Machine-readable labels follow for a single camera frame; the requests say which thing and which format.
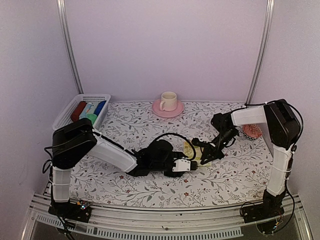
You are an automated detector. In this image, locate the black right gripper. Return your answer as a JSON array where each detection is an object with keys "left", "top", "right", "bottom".
[{"left": 200, "top": 128, "right": 237, "bottom": 165}]

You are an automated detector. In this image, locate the yellow patterned towel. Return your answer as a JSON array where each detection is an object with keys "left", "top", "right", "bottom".
[{"left": 183, "top": 140, "right": 211, "bottom": 168}]

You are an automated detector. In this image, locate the green microfibre towel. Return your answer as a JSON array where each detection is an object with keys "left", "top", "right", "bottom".
[{"left": 85, "top": 113, "right": 98, "bottom": 125}]

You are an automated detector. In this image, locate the white plastic basket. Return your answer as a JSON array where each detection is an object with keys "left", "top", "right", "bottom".
[{"left": 52, "top": 93, "right": 111, "bottom": 131}]

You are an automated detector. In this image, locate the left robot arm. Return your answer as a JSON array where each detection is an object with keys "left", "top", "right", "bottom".
[{"left": 45, "top": 118, "right": 192, "bottom": 217}]

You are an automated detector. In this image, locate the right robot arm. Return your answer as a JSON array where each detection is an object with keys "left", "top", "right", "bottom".
[{"left": 191, "top": 99, "right": 304, "bottom": 218}]

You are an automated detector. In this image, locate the pink plate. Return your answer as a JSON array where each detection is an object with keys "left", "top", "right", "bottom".
[{"left": 151, "top": 98, "right": 185, "bottom": 119}]

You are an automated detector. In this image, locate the cream ceramic mug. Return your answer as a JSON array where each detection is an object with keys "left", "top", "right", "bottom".
[{"left": 159, "top": 91, "right": 177, "bottom": 112}]

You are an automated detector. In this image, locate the light blue rolled towel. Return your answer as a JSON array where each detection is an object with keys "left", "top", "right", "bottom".
[{"left": 79, "top": 102, "right": 98, "bottom": 119}]

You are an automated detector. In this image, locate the dark red rolled towel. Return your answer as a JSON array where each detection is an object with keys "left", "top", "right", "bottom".
[{"left": 70, "top": 101, "right": 87, "bottom": 122}]

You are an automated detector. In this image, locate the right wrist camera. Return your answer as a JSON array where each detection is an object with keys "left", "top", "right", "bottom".
[{"left": 191, "top": 137, "right": 208, "bottom": 148}]

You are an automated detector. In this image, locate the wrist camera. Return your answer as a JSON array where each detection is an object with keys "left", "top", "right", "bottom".
[
  {"left": 172, "top": 158, "right": 198, "bottom": 172},
  {"left": 191, "top": 137, "right": 208, "bottom": 148}
]

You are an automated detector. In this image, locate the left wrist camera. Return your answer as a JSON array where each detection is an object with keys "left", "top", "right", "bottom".
[{"left": 172, "top": 158, "right": 198, "bottom": 172}]

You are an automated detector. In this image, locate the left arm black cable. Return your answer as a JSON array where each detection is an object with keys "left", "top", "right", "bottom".
[{"left": 152, "top": 132, "right": 197, "bottom": 161}]

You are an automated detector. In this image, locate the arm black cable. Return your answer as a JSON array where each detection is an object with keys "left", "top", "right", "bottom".
[
  {"left": 244, "top": 99, "right": 305, "bottom": 148},
  {"left": 152, "top": 132, "right": 197, "bottom": 161}
]

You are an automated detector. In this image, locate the front aluminium rail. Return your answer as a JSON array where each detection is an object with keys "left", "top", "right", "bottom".
[{"left": 22, "top": 194, "right": 313, "bottom": 240}]

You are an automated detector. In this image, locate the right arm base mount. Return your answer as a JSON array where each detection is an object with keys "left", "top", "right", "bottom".
[{"left": 239, "top": 198, "right": 285, "bottom": 223}]

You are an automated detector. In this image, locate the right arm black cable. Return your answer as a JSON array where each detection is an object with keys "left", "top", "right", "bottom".
[{"left": 244, "top": 99, "right": 305, "bottom": 148}]

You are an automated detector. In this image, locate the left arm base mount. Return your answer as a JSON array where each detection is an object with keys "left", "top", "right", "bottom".
[{"left": 48, "top": 200, "right": 92, "bottom": 223}]

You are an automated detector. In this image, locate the right aluminium frame post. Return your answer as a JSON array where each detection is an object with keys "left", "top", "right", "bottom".
[{"left": 245, "top": 0, "right": 275, "bottom": 104}]

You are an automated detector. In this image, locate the aluminium frame post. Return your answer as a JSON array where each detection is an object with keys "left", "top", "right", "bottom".
[
  {"left": 56, "top": 0, "right": 84, "bottom": 94},
  {"left": 245, "top": 0, "right": 275, "bottom": 104}
]

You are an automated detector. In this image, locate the left aluminium frame post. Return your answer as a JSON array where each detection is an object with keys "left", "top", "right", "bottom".
[{"left": 56, "top": 0, "right": 84, "bottom": 94}]

